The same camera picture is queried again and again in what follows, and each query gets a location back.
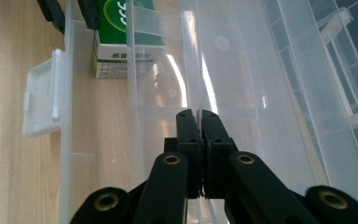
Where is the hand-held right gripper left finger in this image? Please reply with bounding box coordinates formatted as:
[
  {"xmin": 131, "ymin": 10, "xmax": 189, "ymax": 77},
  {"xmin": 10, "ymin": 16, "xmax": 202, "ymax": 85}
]
[{"xmin": 163, "ymin": 108, "xmax": 204, "ymax": 200}]

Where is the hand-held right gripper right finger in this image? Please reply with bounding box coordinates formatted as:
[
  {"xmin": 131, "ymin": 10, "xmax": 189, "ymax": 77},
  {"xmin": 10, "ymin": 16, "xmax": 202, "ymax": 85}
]
[{"xmin": 200, "ymin": 108, "xmax": 239, "ymax": 201}]

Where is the green and white carton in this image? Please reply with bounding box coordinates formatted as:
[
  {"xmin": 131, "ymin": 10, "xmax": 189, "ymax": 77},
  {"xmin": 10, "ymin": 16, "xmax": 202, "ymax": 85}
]
[{"xmin": 91, "ymin": 0, "xmax": 166, "ymax": 79}]

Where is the clear plastic storage box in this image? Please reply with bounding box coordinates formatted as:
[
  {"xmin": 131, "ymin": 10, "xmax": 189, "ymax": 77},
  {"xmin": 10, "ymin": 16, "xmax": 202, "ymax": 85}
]
[{"xmin": 21, "ymin": 0, "xmax": 358, "ymax": 224}]

